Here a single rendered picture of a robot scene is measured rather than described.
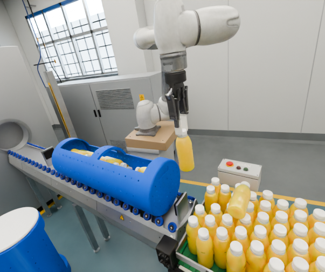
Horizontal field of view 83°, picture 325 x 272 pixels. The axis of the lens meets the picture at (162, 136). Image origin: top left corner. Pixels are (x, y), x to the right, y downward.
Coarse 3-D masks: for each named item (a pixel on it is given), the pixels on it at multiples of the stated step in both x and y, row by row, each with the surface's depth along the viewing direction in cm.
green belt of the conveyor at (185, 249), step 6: (186, 240) 86; (186, 246) 83; (180, 252) 81; (186, 252) 80; (192, 258) 78; (180, 264) 76; (186, 264) 76; (192, 270) 74; (198, 270) 73; (216, 270) 72; (222, 270) 72
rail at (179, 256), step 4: (176, 252) 73; (176, 256) 74; (180, 256) 72; (184, 256) 71; (184, 260) 71; (188, 260) 70; (192, 260) 69; (192, 264) 69; (196, 264) 68; (200, 264) 68; (196, 268) 69; (200, 268) 67; (204, 268) 66
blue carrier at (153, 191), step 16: (64, 144) 128; (80, 144) 144; (64, 160) 119; (80, 160) 110; (96, 160) 103; (128, 160) 124; (144, 160) 114; (160, 160) 89; (80, 176) 110; (96, 176) 100; (112, 176) 93; (128, 176) 88; (144, 176) 84; (160, 176) 86; (176, 176) 99; (112, 192) 96; (128, 192) 87; (144, 192) 81; (160, 192) 87; (176, 192) 101; (144, 208) 85; (160, 208) 89
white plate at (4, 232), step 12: (0, 216) 99; (12, 216) 97; (24, 216) 96; (36, 216) 95; (0, 228) 91; (12, 228) 90; (24, 228) 89; (0, 240) 84; (12, 240) 83; (0, 252) 79
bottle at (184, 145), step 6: (180, 138) 73; (186, 138) 72; (180, 144) 73; (186, 144) 72; (180, 150) 74; (186, 150) 73; (180, 156) 75; (186, 156) 74; (192, 156) 76; (180, 162) 77; (186, 162) 75; (192, 162) 77; (180, 168) 79; (186, 168) 76; (192, 168) 77
